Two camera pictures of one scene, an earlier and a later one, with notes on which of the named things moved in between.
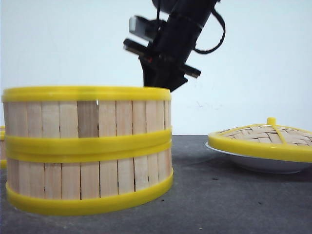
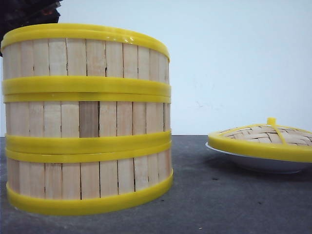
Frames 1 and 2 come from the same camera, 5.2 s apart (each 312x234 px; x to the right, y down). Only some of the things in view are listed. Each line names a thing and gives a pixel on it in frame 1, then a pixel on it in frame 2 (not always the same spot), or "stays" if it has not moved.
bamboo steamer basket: [62, 179] stays
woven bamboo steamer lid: [270, 140] stays
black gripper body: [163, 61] -> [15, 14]
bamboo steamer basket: [3, 165] -> [82, 59]
